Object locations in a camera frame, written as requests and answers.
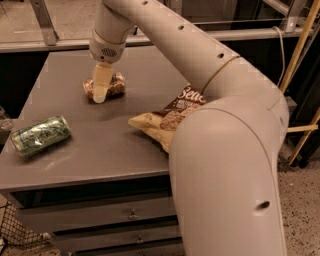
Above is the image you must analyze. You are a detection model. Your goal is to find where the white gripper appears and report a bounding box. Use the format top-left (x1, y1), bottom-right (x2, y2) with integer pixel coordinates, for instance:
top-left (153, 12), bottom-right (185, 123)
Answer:
top-left (89, 30), bottom-right (126, 104)

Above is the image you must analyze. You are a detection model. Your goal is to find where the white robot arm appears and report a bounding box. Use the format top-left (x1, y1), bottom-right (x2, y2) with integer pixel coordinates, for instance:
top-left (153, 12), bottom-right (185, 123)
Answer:
top-left (90, 0), bottom-right (289, 256)

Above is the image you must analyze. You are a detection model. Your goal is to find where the green soda can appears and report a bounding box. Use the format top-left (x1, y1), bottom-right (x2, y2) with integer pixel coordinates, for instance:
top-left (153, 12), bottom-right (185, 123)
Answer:
top-left (10, 116), bottom-right (71, 158)

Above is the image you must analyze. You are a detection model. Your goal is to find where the sea salt chips bag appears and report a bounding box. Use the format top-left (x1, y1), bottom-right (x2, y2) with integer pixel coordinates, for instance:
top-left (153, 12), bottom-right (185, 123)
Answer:
top-left (128, 84), bottom-right (207, 152)

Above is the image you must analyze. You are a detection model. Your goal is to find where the grey drawer cabinet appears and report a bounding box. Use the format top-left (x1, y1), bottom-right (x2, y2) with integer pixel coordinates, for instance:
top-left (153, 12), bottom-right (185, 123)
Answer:
top-left (0, 45), bottom-right (190, 256)

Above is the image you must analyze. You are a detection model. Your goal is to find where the top grey drawer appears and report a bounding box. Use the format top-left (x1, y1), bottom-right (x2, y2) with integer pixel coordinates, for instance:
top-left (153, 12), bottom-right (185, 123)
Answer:
top-left (16, 194), bottom-right (176, 233)

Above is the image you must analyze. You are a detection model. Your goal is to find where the grey drawer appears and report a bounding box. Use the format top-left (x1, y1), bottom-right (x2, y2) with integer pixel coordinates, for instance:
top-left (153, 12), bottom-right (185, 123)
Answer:
top-left (52, 222), bottom-right (180, 252)
top-left (76, 240), bottom-right (184, 256)
top-left (16, 194), bottom-right (176, 233)

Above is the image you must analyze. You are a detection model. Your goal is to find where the middle grey drawer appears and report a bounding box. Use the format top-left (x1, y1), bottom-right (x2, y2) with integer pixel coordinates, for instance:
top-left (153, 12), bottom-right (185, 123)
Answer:
top-left (52, 222), bottom-right (180, 252)

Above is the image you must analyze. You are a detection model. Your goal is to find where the bottom grey drawer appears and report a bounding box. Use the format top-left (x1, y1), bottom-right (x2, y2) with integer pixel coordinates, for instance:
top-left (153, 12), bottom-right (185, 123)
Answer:
top-left (76, 240), bottom-right (184, 256)

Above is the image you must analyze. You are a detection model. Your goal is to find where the grey metal railing frame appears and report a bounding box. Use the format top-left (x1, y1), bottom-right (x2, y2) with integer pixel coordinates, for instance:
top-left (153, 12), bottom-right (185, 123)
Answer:
top-left (0, 0), bottom-right (297, 53)

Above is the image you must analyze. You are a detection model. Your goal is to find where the white cable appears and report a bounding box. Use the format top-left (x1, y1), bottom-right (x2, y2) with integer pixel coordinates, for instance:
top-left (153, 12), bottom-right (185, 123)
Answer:
top-left (272, 26), bottom-right (287, 88)

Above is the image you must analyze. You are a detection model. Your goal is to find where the black wire mesh basket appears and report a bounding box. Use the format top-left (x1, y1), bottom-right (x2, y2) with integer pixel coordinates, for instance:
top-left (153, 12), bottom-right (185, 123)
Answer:
top-left (0, 202), bottom-right (49, 249)

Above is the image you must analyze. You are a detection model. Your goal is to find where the yellow wooden easel frame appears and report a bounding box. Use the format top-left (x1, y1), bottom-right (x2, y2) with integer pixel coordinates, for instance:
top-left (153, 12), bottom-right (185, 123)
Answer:
top-left (280, 0), bottom-right (319, 168)

